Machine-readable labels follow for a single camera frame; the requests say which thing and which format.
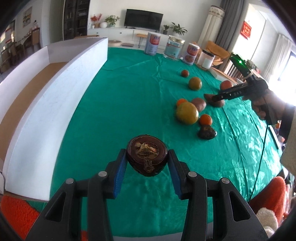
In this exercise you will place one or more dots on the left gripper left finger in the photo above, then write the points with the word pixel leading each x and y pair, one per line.
pixel 101 187

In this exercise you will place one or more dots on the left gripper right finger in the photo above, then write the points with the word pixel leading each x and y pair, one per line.
pixel 191 186

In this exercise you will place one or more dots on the red apple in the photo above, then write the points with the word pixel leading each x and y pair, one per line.
pixel 226 85

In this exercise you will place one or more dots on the dark mangosteen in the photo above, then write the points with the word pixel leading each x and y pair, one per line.
pixel 206 132
pixel 147 155

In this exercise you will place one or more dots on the sweet potato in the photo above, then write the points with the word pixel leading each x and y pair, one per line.
pixel 209 98
pixel 199 103

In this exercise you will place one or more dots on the yellow-green pear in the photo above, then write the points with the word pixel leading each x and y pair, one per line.
pixel 187 113
pixel 195 83

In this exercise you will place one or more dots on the orange tangerine front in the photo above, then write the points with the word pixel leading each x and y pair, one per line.
pixel 205 120

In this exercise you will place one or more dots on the orange tangerine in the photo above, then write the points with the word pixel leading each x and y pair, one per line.
pixel 205 120
pixel 180 101

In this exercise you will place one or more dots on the small reddish fruit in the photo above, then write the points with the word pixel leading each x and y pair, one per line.
pixel 185 73

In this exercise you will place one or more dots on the person's right hand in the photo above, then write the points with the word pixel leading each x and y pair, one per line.
pixel 269 99

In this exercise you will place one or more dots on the wooden chair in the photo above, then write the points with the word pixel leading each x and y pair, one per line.
pixel 236 68

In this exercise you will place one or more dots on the white flat box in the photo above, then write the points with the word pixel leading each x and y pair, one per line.
pixel 221 76

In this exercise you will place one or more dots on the orange lounge chair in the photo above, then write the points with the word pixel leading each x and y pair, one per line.
pixel 220 53

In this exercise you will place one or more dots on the clear jar white contents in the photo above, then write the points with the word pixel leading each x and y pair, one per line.
pixel 205 60

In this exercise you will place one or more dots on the white floor air conditioner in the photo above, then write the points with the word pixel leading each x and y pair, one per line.
pixel 212 26

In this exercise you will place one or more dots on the red-label tin can right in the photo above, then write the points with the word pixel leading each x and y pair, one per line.
pixel 191 53

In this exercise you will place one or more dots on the red-label tin can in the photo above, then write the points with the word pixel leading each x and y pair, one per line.
pixel 191 53
pixel 152 43

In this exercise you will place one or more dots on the clear jar blue label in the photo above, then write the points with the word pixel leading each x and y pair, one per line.
pixel 174 47

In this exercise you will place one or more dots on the green potted plant right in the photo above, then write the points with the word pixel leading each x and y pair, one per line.
pixel 176 28

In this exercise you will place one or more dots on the green potted plant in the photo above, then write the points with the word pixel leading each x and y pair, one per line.
pixel 176 28
pixel 112 20

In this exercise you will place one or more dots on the red-label tin can left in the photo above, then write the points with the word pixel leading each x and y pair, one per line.
pixel 152 43

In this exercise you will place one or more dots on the white cardboard box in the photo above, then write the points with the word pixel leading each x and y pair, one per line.
pixel 38 100

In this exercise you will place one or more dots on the small wooden side table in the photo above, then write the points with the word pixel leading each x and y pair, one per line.
pixel 141 38

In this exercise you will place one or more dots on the black television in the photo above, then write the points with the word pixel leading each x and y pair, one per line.
pixel 136 18

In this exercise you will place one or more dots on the white tv cabinet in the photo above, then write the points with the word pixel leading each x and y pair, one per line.
pixel 124 35

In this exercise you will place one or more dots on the green potted plant left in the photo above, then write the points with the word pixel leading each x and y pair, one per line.
pixel 112 20

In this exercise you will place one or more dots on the dining table with chairs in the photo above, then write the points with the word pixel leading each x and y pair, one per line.
pixel 16 52

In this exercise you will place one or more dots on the red flower vase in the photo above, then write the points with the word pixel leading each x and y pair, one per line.
pixel 95 19

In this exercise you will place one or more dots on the black display cabinet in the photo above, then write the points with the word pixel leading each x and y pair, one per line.
pixel 75 18

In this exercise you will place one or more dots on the red wall hanging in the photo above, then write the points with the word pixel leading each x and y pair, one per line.
pixel 245 30

